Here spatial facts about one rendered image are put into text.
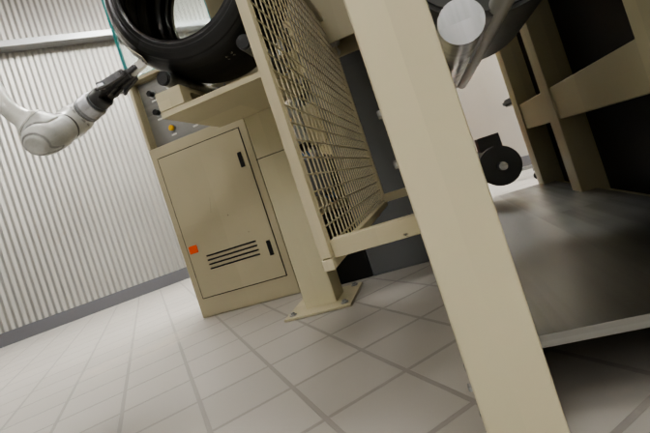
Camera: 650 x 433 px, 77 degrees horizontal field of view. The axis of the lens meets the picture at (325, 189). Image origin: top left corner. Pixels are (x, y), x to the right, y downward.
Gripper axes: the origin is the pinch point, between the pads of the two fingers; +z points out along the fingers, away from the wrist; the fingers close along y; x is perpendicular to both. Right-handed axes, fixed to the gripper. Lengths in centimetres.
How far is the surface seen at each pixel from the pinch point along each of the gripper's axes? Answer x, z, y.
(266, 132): 36.6, 18.2, 26.4
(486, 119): 73, 144, 374
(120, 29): -5.6, 7.1, -11.3
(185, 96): 22.7, 13.0, -9.0
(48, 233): -54, -270, 192
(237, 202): 47, -23, 60
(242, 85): 31.5, 30.4, -10.3
